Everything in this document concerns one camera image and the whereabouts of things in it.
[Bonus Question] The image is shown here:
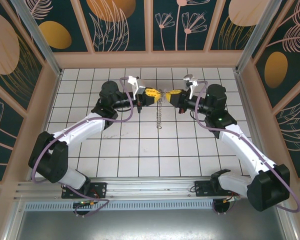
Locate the long aluminium base rail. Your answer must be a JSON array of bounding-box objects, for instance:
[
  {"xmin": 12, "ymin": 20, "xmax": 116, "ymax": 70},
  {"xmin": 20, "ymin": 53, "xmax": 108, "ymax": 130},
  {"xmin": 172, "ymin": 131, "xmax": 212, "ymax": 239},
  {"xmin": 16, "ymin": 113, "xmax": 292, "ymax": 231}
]
[{"xmin": 13, "ymin": 176, "xmax": 288, "ymax": 202}]

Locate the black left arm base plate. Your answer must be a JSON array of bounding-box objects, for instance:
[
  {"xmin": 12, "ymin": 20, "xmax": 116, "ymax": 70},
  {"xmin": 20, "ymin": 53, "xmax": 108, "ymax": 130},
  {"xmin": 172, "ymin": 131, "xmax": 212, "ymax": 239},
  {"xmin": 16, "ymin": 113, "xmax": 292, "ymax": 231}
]
[{"xmin": 61, "ymin": 181, "xmax": 108, "ymax": 200}]

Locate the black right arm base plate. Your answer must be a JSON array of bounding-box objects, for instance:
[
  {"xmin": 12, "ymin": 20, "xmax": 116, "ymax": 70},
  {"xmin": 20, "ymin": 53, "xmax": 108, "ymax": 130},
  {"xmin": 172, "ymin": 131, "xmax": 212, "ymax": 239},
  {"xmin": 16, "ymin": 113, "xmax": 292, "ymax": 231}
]
[{"xmin": 194, "ymin": 180, "xmax": 216, "ymax": 198}]

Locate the grey metal sheet panel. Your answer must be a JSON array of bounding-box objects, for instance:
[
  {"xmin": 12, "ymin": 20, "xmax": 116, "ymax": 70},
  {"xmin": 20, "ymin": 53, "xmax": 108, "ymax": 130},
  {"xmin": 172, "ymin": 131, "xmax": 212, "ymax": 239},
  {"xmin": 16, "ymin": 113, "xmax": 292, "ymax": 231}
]
[{"xmin": 14, "ymin": 209, "xmax": 300, "ymax": 240}]

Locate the slotted grey cable duct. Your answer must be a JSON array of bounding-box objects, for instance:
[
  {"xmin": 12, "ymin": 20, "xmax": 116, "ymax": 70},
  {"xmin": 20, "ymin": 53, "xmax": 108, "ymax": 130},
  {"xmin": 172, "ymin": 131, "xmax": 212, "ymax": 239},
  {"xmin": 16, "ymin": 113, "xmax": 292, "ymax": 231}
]
[{"xmin": 23, "ymin": 201, "xmax": 278, "ymax": 212}]

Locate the small circuit board with wires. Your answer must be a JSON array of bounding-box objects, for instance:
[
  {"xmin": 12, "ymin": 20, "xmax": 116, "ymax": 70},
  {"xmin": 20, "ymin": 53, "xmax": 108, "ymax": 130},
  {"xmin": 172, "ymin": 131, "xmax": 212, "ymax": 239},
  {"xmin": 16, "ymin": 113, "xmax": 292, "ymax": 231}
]
[
  {"xmin": 72, "ymin": 198, "xmax": 110, "ymax": 218},
  {"xmin": 211, "ymin": 193, "xmax": 241, "ymax": 216}
]

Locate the aluminium corner post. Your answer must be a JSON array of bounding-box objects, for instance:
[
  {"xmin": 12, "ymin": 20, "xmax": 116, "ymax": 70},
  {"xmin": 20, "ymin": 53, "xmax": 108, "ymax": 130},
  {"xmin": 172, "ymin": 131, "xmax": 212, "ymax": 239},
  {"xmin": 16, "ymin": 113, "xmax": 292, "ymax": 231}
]
[
  {"xmin": 9, "ymin": 0, "xmax": 64, "ymax": 76},
  {"xmin": 234, "ymin": 0, "xmax": 283, "ymax": 74}
]

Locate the aluminium side rail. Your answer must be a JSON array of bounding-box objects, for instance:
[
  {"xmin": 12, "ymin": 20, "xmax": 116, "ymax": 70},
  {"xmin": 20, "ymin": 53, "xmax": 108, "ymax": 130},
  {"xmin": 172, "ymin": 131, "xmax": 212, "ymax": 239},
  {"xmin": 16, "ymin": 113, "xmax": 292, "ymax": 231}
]
[{"xmin": 233, "ymin": 69, "xmax": 288, "ymax": 201}]

